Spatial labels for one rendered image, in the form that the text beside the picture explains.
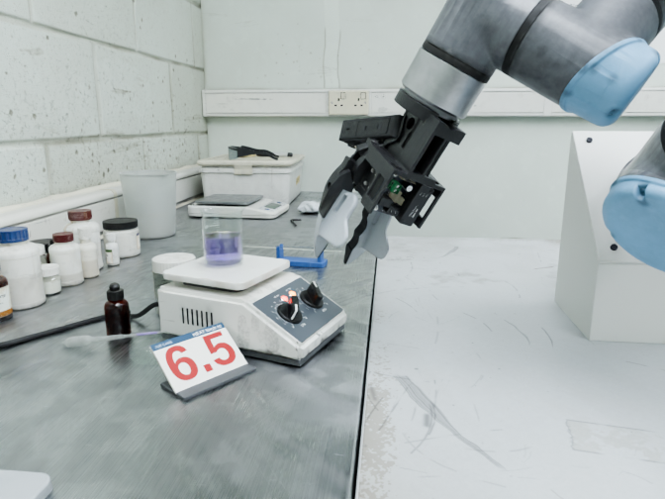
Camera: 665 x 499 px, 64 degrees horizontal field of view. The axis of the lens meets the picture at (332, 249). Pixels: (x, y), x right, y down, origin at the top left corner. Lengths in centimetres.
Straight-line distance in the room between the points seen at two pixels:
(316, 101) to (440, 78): 151
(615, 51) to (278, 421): 43
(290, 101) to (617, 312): 153
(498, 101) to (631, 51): 153
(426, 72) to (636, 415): 38
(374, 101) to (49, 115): 113
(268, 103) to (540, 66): 161
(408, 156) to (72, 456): 40
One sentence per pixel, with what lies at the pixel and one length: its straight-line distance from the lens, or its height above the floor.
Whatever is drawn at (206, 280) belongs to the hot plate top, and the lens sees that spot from 64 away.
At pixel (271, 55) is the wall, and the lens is 212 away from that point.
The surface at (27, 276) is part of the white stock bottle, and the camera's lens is 89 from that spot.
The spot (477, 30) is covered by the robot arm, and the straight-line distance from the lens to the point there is 54.
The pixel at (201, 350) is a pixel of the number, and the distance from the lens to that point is 60.
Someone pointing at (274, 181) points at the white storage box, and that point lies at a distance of 172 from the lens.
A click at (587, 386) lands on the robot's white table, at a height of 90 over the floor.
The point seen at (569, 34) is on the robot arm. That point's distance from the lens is 53.
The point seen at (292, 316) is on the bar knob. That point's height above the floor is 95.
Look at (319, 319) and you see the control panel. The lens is 65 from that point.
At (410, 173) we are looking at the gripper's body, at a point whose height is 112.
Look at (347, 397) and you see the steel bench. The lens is 55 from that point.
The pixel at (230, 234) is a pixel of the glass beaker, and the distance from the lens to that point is 67.
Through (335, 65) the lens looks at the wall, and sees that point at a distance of 208.
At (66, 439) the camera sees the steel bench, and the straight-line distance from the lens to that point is 54.
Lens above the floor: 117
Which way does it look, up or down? 13 degrees down
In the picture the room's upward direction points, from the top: straight up
